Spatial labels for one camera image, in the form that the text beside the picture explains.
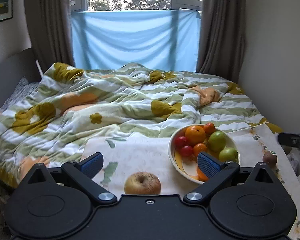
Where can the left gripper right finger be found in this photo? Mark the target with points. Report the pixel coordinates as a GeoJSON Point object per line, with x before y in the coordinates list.
{"type": "Point", "coordinates": [220, 175]}

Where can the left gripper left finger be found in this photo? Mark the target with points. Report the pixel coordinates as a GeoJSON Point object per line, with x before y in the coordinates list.
{"type": "Point", "coordinates": [80, 176]}

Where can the large green apple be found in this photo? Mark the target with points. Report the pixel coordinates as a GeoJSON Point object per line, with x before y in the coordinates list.
{"type": "Point", "coordinates": [228, 154]}

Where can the small mandarin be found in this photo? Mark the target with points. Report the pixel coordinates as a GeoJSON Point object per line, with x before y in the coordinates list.
{"type": "Point", "coordinates": [209, 128]}
{"type": "Point", "coordinates": [198, 148]}

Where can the red tomato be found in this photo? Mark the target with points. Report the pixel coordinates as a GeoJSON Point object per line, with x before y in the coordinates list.
{"type": "Point", "coordinates": [186, 151]}
{"type": "Point", "coordinates": [181, 142]}

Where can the large orange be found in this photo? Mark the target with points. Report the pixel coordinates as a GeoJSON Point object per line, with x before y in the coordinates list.
{"type": "Point", "coordinates": [201, 175]}

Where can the brown kiwi with sticker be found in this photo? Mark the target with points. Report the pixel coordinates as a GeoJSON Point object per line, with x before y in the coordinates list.
{"type": "Point", "coordinates": [270, 158]}

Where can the small green apple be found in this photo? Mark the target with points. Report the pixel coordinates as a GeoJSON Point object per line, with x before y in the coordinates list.
{"type": "Point", "coordinates": [216, 141]}

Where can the cream ceramic bowl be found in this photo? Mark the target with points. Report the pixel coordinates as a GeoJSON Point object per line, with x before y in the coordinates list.
{"type": "Point", "coordinates": [187, 166]}

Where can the white floral tablecloth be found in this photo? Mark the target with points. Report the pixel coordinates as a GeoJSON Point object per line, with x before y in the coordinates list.
{"type": "Point", "coordinates": [125, 155]}

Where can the orange in bowl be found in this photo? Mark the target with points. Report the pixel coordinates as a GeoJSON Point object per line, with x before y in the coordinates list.
{"type": "Point", "coordinates": [195, 134]}

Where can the floral green striped duvet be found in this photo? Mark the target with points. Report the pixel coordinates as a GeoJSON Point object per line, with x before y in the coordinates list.
{"type": "Point", "coordinates": [70, 106]}

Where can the yellow red apple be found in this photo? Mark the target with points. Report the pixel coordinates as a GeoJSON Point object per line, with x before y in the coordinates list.
{"type": "Point", "coordinates": [142, 183]}

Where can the patterned grey pillow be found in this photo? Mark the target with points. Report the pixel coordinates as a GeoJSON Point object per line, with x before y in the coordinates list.
{"type": "Point", "coordinates": [23, 89]}

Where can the grey bed headboard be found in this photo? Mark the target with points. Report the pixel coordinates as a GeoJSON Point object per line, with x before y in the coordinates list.
{"type": "Point", "coordinates": [12, 69]}

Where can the light blue window cloth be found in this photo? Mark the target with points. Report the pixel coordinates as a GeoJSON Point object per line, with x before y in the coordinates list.
{"type": "Point", "coordinates": [157, 39]}

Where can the right brown curtain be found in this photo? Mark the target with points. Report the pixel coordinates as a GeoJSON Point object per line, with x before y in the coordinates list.
{"type": "Point", "coordinates": [222, 38]}

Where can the brown curtain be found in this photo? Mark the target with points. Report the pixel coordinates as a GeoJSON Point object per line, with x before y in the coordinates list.
{"type": "Point", "coordinates": [222, 38]}
{"type": "Point", "coordinates": [49, 27]}

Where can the left brown curtain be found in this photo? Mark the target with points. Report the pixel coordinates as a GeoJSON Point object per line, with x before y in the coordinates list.
{"type": "Point", "coordinates": [49, 27]}

